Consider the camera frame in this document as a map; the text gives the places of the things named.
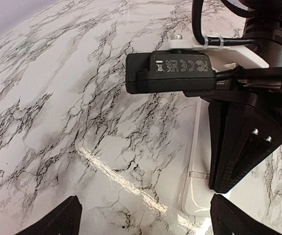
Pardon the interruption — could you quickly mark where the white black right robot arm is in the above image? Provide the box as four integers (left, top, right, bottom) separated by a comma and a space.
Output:
203, 0, 282, 193

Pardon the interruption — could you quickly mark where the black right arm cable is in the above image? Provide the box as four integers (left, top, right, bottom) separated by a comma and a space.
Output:
191, 0, 259, 48

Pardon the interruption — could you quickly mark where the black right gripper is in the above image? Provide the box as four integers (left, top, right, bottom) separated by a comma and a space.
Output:
199, 67, 282, 194

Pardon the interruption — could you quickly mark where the white remote control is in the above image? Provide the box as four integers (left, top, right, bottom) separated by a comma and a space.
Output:
182, 99, 215, 217

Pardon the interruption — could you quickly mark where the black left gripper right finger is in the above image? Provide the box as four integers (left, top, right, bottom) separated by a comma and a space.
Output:
210, 194, 280, 235

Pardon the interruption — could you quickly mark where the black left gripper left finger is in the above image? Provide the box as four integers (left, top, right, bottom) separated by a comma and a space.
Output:
17, 196, 82, 235

